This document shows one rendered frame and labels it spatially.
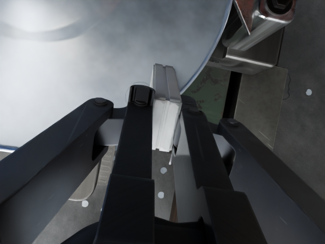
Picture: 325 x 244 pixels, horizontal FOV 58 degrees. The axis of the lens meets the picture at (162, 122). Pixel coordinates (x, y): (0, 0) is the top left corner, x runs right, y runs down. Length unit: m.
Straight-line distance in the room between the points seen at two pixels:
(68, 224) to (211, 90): 0.81
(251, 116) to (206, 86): 0.07
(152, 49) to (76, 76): 0.06
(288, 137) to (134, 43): 0.96
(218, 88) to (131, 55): 0.17
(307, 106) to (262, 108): 0.79
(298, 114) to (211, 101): 0.81
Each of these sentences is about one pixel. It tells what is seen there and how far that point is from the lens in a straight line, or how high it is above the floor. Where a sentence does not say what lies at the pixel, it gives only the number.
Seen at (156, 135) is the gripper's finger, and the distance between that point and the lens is 0.15.
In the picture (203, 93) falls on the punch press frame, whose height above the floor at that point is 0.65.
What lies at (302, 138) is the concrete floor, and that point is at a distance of 1.17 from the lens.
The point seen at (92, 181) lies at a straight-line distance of 0.23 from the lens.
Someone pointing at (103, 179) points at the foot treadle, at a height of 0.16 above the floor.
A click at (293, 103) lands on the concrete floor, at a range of 1.15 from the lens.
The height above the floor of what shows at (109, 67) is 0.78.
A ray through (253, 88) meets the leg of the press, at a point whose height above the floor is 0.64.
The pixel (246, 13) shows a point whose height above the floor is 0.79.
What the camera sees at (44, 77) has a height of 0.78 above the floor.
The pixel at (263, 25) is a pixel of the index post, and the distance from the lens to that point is 0.25.
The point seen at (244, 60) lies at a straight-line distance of 0.32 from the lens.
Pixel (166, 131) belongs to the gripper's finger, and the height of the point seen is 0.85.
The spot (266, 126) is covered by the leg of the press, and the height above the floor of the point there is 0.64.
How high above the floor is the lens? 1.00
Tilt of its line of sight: 85 degrees down
